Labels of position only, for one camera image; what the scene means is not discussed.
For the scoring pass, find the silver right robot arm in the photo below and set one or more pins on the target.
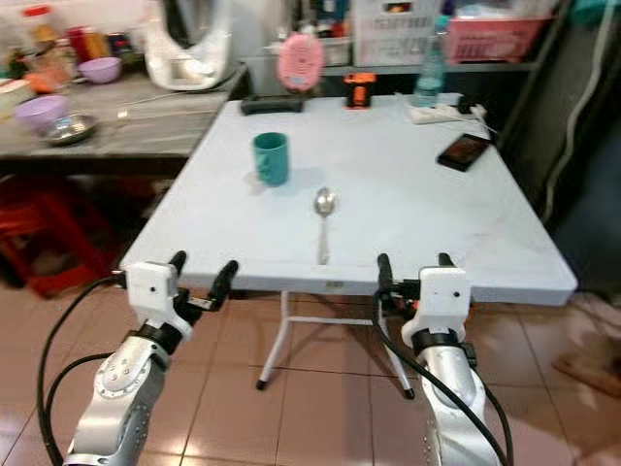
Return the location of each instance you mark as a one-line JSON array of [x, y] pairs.
[[456, 408]]

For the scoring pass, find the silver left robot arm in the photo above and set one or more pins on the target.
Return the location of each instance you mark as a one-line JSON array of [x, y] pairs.
[[121, 388]]

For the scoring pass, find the white folding table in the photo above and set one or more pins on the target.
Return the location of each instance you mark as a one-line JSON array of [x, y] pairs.
[[388, 214]]

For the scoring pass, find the metal spoon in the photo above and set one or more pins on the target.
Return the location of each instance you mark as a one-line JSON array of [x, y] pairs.
[[325, 203]]

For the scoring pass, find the black smartphone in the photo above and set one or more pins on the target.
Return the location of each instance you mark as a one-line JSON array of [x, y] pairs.
[[463, 152]]

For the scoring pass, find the teal cup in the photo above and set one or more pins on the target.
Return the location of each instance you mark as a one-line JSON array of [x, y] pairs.
[[271, 162]]

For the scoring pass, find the red plastic stool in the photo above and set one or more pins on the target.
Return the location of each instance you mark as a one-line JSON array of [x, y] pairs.
[[49, 233]]

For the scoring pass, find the grey wooden counter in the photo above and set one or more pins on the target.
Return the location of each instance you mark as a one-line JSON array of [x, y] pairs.
[[155, 121]]

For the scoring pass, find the white power strip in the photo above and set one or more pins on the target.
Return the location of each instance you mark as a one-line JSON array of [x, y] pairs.
[[437, 114]]

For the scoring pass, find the steel bowl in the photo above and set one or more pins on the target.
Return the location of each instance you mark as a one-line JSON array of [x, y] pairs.
[[71, 129]]

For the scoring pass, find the orange black device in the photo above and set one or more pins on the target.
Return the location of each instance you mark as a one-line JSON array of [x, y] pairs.
[[359, 90]]

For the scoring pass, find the clear plastic water bottle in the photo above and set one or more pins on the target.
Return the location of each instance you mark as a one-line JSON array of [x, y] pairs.
[[430, 73]]

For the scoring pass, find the white kitchen appliance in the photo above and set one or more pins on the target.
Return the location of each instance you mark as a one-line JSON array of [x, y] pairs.
[[189, 63]]

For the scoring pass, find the large purple bowl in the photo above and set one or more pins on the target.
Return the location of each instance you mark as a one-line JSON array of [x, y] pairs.
[[41, 112]]

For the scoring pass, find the small purple bowl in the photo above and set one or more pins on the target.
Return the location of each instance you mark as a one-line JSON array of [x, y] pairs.
[[100, 70]]

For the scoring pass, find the white food container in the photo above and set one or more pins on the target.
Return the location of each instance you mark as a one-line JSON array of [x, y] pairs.
[[15, 97]]

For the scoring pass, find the white plastic crate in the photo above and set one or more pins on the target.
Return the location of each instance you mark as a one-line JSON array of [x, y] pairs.
[[393, 39]]

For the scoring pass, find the pink round gadget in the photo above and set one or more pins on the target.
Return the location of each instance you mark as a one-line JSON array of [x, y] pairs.
[[300, 62]]

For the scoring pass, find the red jar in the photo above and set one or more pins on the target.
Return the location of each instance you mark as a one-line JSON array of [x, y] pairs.
[[78, 44]]

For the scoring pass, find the red capped sauce bottle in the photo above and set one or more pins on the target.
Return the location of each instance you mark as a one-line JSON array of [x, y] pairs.
[[41, 27]]

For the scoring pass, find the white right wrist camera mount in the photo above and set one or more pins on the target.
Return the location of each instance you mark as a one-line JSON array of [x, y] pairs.
[[444, 296]]

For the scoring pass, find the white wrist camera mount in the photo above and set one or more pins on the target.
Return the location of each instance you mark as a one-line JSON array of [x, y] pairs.
[[150, 285], [444, 296]]

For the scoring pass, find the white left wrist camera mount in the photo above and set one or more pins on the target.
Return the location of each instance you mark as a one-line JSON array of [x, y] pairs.
[[150, 285]]

